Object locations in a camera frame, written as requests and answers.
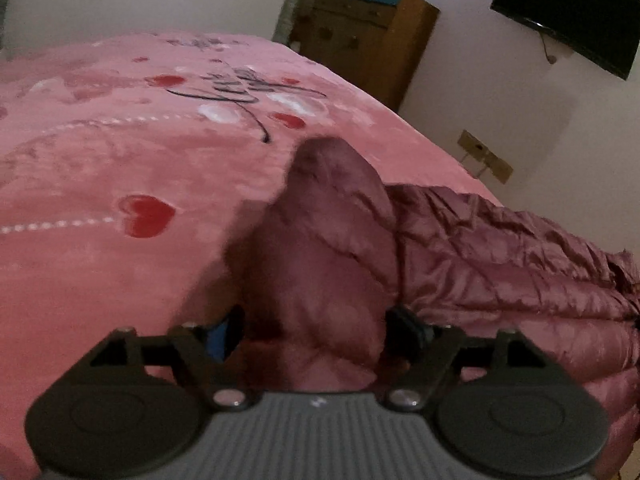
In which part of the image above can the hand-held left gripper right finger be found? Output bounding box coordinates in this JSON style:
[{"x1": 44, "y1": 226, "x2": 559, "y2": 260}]
[{"x1": 383, "y1": 305, "x2": 547, "y2": 409}]

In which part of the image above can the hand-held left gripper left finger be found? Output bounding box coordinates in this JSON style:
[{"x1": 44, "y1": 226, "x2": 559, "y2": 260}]
[{"x1": 87, "y1": 306, "x2": 252, "y2": 412}]

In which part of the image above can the maroon puffer jacket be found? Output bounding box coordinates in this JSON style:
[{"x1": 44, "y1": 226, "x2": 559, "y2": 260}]
[{"x1": 222, "y1": 135, "x2": 640, "y2": 480}]

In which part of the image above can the wooden cabinet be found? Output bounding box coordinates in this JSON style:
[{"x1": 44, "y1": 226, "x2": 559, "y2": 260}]
[{"x1": 290, "y1": 0, "x2": 441, "y2": 113}]

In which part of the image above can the grey patterned curtain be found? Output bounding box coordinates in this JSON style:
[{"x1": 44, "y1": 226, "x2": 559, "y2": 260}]
[{"x1": 272, "y1": 0, "x2": 313, "y2": 48}]

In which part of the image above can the brass wall socket plate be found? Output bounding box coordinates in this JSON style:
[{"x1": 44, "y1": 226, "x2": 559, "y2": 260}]
[
  {"x1": 457, "y1": 130, "x2": 490, "y2": 161},
  {"x1": 482, "y1": 154, "x2": 515, "y2": 185}
]

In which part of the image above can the television cable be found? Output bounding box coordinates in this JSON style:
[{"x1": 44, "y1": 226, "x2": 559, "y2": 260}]
[{"x1": 537, "y1": 30, "x2": 559, "y2": 66}]

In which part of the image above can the wall-mounted black television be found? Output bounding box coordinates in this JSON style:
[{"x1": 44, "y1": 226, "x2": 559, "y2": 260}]
[{"x1": 490, "y1": 0, "x2": 640, "y2": 81}]

